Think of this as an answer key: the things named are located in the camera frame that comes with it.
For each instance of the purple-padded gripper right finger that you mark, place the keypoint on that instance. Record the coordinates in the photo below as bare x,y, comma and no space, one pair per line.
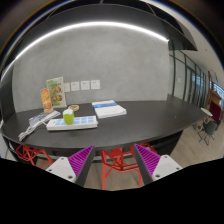
153,166

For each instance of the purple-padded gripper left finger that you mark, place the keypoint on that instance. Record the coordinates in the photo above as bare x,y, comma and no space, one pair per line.
74,168

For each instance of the green and white charger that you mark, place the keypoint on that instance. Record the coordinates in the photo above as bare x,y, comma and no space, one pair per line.
68,116

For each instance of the red metal stool centre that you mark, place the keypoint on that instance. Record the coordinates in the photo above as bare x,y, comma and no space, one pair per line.
114,160

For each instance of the red metal stool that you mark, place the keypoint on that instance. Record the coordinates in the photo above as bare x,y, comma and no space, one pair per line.
27,154
114,160

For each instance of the red metal stool left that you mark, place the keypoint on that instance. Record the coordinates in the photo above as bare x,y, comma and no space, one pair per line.
27,154

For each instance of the round wooden coaster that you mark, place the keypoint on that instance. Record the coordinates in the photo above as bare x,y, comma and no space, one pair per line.
74,108

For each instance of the stack of white-blue booklets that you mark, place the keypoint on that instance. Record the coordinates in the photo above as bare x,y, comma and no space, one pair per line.
106,109

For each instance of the dark chair in background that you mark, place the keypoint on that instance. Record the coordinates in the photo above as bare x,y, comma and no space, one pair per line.
209,129

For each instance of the orange menu stand card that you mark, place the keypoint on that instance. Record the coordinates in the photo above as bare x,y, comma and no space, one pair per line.
46,101

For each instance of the white wall socket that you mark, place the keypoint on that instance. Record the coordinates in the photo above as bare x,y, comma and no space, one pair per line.
85,85
95,84
67,87
75,86

